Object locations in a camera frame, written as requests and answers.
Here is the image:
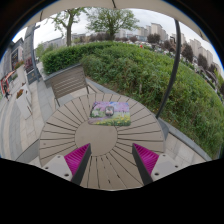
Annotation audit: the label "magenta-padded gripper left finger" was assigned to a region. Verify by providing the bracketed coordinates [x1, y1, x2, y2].
[42, 143, 92, 186]

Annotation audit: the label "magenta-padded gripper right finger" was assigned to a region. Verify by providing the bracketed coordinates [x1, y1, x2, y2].
[131, 142, 183, 186]

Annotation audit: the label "transparent grey computer mouse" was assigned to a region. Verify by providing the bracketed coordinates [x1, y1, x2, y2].
[104, 105, 115, 118]

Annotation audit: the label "floral landscape print mouse pad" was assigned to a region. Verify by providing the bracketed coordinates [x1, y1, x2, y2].
[88, 101, 132, 127]

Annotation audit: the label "white planter box with flowers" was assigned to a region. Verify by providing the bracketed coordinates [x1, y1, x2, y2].
[14, 88, 34, 119]

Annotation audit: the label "brown slatted outdoor chair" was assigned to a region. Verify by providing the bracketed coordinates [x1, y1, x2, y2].
[49, 63, 101, 108]

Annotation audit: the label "dark curved umbrella pole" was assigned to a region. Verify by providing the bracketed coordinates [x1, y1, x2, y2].
[154, 19, 182, 120]

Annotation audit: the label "grey storefront building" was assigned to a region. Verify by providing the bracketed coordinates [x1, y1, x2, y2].
[0, 37, 25, 98]

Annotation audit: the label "tall grey sign pillar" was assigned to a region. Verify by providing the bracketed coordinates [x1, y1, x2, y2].
[22, 23, 42, 84]

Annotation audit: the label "tall thin-crowned tree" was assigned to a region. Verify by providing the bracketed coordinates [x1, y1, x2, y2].
[49, 7, 88, 48]

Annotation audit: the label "distant apartment buildings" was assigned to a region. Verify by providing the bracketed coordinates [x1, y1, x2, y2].
[133, 22, 221, 78]

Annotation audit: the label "round dense-crowned tree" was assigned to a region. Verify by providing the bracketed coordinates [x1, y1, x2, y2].
[85, 7, 139, 42]

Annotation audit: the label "beige patio umbrella canopy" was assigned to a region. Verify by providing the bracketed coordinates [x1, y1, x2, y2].
[23, 0, 209, 41]

